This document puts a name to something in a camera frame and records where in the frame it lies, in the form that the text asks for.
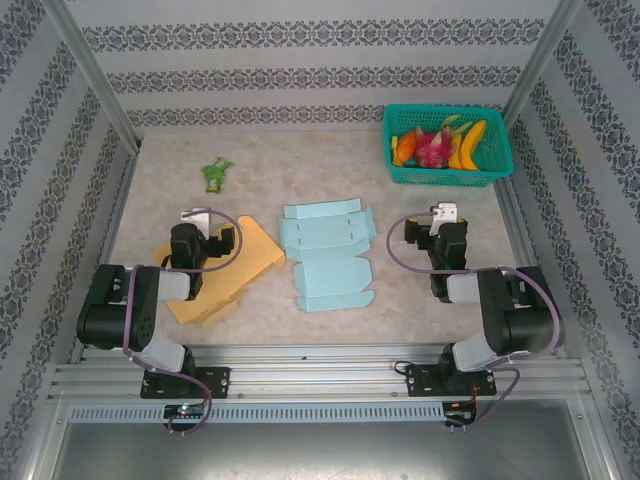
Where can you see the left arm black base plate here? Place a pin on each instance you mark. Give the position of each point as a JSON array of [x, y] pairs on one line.
[[220, 380]]

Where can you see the small dark green toy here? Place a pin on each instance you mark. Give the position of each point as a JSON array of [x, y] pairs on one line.
[[410, 163]]

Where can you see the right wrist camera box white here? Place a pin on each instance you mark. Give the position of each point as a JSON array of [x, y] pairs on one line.
[[446, 212]]

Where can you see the light blue paper box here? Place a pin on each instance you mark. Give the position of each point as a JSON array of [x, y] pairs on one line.
[[330, 275]]

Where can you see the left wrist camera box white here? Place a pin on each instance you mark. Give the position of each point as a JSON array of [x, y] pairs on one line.
[[197, 217]]

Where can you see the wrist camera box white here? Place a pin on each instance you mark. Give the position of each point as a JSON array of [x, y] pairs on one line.
[[197, 217], [446, 212]]

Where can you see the green snack packet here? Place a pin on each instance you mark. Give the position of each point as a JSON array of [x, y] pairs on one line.
[[216, 172]]

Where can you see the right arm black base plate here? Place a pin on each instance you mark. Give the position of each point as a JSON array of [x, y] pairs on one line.
[[420, 382]]

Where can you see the aluminium frame post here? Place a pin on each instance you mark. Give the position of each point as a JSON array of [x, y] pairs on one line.
[[541, 60], [89, 65]]

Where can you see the grey sheet metal panel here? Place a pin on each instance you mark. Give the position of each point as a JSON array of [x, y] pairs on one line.
[[320, 450]]

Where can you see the aluminium side rail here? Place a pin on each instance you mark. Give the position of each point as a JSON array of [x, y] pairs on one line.
[[517, 225], [117, 210]]

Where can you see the yellow toy banana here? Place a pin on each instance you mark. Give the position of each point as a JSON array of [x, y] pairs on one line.
[[470, 145]]

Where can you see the teal plastic basket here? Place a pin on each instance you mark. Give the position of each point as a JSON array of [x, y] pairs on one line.
[[492, 160]]

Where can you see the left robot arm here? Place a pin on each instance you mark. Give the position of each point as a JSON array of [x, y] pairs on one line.
[[150, 310]]

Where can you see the yellow toy fruit slice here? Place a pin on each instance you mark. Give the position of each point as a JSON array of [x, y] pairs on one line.
[[394, 150]]

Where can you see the orange toy fruit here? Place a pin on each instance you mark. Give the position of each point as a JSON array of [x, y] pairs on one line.
[[406, 145]]

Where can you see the orange paper box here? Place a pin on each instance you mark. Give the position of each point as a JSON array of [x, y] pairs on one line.
[[260, 250]]

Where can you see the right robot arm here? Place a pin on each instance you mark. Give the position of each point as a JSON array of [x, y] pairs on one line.
[[520, 320]]

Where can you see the aluminium mounting rail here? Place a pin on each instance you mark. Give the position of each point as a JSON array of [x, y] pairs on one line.
[[310, 370]]

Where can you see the pink toy dragon fruit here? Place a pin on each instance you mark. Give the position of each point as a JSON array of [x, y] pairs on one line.
[[432, 150]]

